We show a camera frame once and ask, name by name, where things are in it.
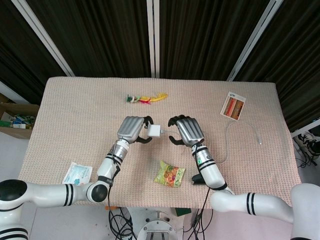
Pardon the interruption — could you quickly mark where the yellow green snack packet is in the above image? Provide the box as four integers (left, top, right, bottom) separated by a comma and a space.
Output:
153, 160, 186, 189

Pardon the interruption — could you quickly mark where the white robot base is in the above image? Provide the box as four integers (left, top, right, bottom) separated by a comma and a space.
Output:
124, 206, 198, 240

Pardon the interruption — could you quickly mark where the white cable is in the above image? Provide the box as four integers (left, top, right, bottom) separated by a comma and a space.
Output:
159, 120, 263, 165

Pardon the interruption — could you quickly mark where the pink woven table cloth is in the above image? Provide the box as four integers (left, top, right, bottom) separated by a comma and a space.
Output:
17, 76, 301, 209

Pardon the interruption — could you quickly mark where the white blue wet wipe packet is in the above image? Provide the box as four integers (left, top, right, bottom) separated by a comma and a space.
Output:
62, 161, 93, 186

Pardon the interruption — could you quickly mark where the white charger cube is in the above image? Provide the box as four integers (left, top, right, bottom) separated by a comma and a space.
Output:
147, 124, 162, 138

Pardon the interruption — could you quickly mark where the colourful feather toy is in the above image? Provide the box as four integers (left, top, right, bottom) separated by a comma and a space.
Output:
125, 91, 168, 104

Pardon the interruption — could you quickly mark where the black object under arm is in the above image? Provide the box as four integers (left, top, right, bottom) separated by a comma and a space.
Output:
191, 174, 206, 186

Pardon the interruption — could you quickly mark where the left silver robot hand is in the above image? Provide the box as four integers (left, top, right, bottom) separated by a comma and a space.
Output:
116, 114, 154, 145

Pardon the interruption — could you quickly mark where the cardboard box with items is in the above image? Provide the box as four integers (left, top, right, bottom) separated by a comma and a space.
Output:
0, 93, 40, 140

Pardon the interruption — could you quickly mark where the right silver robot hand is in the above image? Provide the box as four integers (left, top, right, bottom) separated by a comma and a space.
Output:
167, 114, 205, 147

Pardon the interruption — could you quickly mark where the black curtain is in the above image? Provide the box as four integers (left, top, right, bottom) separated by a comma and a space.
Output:
0, 0, 320, 133

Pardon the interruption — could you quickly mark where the black cable bundle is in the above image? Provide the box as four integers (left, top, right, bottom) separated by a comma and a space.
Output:
107, 184, 141, 240

